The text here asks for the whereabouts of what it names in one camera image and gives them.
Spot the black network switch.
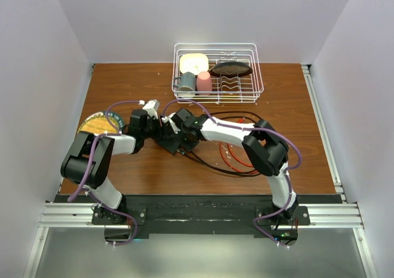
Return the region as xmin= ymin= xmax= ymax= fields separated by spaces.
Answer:
xmin=156 ymin=138 xmax=180 ymax=155

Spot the red ethernet cable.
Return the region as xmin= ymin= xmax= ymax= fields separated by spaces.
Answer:
xmin=219 ymin=116 xmax=259 ymax=174

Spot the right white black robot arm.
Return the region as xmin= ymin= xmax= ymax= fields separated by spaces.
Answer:
xmin=161 ymin=108 xmax=302 ymax=224

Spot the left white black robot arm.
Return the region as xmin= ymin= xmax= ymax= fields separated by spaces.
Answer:
xmin=60 ymin=108 xmax=179 ymax=224

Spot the grey mug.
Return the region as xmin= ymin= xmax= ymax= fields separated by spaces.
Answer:
xmin=173 ymin=72 xmax=196 ymax=92

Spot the round yellow green coaster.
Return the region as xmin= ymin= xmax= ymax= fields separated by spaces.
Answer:
xmin=77 ymin=111 xmax=126 ymax=135

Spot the pink cup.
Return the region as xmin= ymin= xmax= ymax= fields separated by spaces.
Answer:
xmin=196 ymin=71 xmax=212 ymax=95

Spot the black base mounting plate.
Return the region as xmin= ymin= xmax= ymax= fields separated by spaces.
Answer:
xmin=91 ymin=194 xmax=345 ymax=245

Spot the cream square plate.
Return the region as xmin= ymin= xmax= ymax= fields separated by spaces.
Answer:
xmin=179 ymin=53 xmax=209 ymax=75

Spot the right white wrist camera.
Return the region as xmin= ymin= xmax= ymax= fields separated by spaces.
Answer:
xmin=161 ymin=113 xmax=180 ymax=134

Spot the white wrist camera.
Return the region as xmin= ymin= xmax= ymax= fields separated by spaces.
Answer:
xmin=161 ymin=113 xmax=180 ymax=134
xmin=139 ymin=99 xmax=160 ymax=120

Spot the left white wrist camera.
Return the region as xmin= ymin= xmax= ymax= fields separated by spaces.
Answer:
xmin=139 ymin=99 xmax=160 ymax=120

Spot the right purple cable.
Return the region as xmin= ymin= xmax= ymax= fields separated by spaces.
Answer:
xmin=161 ymin=98 xmax=304 ymax=250

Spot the purple cable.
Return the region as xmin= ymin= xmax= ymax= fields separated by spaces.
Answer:
xmin=161 ymin=98 xmax=304 ymax=250
xmin=66 ymin=99 xmax=145 ymax=247

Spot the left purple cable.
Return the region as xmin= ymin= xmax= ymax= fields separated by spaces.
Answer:
xmin=66 ymin=99 xmax=145 ymax=247

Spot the white wire dish rack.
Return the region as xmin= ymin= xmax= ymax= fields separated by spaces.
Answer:
xmin=171 ymin=43 xmax=264 ymax=104

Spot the aluminium frame rail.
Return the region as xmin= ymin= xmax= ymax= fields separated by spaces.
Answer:
xmin=23 ymin=64 xmax=378 ymax=278

